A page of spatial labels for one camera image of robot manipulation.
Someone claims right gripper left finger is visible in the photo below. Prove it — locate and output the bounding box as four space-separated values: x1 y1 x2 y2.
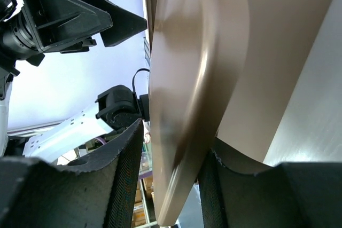
1 120 144 227

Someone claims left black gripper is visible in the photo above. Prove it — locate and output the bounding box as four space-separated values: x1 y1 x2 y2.
22 0 147 53

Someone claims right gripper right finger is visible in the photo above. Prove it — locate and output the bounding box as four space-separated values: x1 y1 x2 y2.
198 139 341 227

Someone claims gold tin lid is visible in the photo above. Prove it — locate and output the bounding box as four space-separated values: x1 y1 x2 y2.
149 0 250 226

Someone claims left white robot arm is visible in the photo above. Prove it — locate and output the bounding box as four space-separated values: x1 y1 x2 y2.
1 0 146 151

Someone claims gold tin box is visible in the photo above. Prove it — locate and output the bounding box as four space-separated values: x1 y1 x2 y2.
144 0 342 167

